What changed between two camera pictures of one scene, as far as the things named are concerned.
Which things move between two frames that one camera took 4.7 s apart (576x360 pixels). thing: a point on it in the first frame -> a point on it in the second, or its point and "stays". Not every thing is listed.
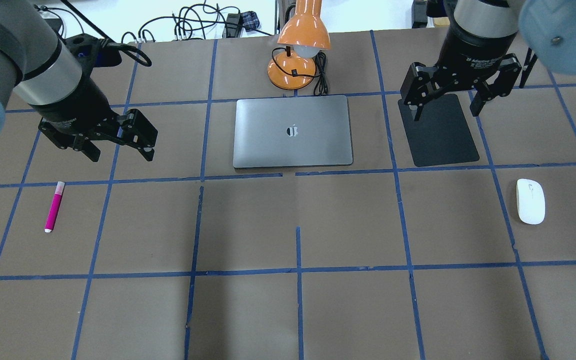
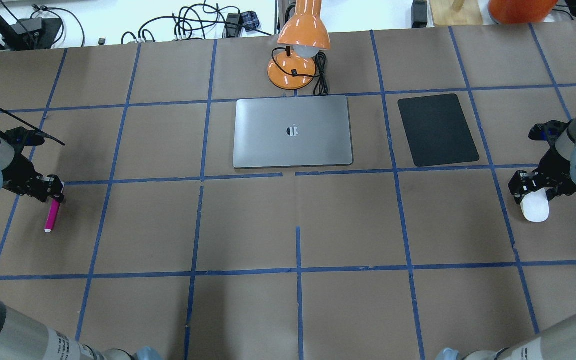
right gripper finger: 416,87 -> 521,182
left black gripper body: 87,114 -> 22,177
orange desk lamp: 304,34 stays
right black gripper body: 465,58 -> 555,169
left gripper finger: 140,132 -> 56,193
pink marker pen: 54,208 stays
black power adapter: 232,24 stays
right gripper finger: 510,68 -> 552,192
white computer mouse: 531,201 stays
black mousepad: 441,136 stays
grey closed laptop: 309,131 stays
